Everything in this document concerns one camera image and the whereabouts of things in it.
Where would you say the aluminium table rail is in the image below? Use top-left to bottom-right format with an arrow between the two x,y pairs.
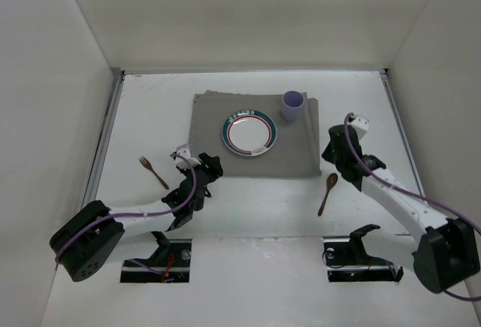
80,68 -> 125,207
380,69 -> 417,174

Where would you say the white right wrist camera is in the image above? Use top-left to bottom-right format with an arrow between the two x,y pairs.
347,113 -> 370,140

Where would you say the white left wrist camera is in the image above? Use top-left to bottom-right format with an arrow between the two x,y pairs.
171,144 -> 201,169

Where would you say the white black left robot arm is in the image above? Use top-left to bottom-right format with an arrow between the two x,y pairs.
49,152 -> 223,282

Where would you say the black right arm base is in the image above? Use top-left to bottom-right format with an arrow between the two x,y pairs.
322,224 -> 404,283

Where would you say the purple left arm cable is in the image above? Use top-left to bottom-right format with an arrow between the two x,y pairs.
55,153 -> 198,268

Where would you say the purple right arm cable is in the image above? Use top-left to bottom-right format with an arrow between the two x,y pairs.
343,112 -> 481,301

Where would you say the lilac plastic cup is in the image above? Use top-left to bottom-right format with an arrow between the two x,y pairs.
281,91 -> 304,122

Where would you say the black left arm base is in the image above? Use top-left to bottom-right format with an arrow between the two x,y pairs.
119,232 -> 192,284

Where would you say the grey cloth placemat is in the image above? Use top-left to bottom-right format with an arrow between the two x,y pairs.
189,90 -> 321,178

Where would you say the brown wooden spoon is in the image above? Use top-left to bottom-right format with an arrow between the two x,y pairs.
317,173 -> 338,216

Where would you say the brown wooden fork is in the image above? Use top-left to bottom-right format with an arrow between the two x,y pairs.
139,156 -> 169,190

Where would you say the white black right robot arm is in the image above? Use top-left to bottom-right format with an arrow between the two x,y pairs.
322,117 -> 480,294

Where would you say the right aluminium table rail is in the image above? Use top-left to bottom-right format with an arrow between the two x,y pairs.
380,69 -> 417,174

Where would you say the left aluminium table rail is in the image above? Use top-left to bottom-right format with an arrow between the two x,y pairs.
80,68 -> 125,207

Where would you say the white plate with green rim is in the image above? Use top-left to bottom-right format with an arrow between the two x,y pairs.
221,109 -> 277,157

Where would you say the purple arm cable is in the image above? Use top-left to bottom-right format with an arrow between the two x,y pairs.
343,112 -> 481,301
55,153 -> 198,268

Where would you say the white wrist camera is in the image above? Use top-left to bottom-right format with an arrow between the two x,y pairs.
347,113 -> 370,140
171,144 -> 201,169

